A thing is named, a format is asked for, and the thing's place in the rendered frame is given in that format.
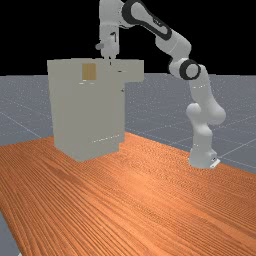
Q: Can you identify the pale grey cabinet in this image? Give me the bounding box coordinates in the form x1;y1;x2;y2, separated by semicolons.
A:
46;57;146;164

